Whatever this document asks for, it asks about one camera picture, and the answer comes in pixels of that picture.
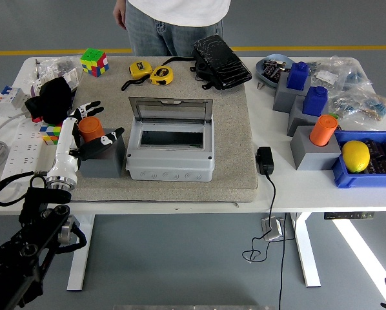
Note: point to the multicolour puzzle cube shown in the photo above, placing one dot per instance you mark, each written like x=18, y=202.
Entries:
x=94, y=63
x=51, y=134

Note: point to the black printed battery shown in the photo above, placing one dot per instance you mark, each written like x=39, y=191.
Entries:
x=270, y=64
x=274, y=74

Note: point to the clear bag of blue parts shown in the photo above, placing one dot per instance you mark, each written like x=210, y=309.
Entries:
x=356, y=79

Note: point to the grey plastic junction box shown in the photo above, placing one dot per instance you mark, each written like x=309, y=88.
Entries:
x=170, y=161

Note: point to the black cloth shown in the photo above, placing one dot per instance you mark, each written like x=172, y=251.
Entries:
x=52, y=97

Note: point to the white power strip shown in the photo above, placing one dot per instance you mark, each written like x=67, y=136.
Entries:
x=22, y=151

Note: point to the small metal clip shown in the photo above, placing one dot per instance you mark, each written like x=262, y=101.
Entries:
x=260, y=85

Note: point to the blue bottle-shaped block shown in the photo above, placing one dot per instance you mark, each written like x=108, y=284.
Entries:
x=315, y=101
x=298, y=77

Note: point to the orange cylinder battery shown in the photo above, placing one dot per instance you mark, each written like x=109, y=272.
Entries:
x=322, y=130
x=91, y=129

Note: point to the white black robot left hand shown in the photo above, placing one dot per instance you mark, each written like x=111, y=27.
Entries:
x=65, y=139

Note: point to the clear bag of white parts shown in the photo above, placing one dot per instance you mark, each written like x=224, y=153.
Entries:
x=43, y=76

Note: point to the smoky transparent box lid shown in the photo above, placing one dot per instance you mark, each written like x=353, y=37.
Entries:
x=170, y=111

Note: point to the clear bag with white label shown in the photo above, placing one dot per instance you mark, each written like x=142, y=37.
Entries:
x=327, y=77

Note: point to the blue plastic bin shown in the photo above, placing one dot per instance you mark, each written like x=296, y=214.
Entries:
x=357, y=181

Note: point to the light blue dish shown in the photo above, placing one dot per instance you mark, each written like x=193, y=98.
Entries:
x=260, y=72

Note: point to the glossy black case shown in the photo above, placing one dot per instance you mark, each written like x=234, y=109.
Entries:
x=225, y=61

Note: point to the clear bag of screws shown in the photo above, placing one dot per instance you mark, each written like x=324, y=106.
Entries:
x=65, y=64

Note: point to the silver floor bracket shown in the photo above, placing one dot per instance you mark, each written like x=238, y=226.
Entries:
x=273, y=231

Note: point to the small green item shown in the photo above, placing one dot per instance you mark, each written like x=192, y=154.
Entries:
x=334, y=115

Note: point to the person's right hand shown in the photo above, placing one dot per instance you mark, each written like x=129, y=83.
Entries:
x=119, y=14

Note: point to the yellow tape measure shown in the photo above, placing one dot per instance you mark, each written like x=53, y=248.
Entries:
x=162, y=75
x=139, y=68

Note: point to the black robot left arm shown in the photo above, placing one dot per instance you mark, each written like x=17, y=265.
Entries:
x=35, y=232

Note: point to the yellow lemon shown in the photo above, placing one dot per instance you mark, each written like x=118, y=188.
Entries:
x=356, y=156

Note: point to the black power adapter plug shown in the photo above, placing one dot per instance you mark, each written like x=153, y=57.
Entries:
x=264, y=159

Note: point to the white blue circuit breaker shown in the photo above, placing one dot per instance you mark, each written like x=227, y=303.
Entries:
x=7, y=101

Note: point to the person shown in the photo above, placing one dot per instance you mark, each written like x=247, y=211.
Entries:
x=173, y=35

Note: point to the thin metal tool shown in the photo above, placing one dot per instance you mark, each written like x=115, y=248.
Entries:
x=37, y=64

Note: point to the grey-brown mat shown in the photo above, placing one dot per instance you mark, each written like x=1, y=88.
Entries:
x=231, y=145

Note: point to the black table control panel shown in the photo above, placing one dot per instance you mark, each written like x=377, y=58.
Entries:
x=348, y=215

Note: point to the small white box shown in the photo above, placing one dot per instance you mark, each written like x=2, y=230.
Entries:
x=73, y=79

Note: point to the clear bag of small parts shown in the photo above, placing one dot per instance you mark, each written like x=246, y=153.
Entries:
x=343, y=105
x=375, y=106

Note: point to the grey holder block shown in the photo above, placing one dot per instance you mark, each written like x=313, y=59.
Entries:
x=109, y=164
x=299, y=119
x=312, y=158
x=285, y=97

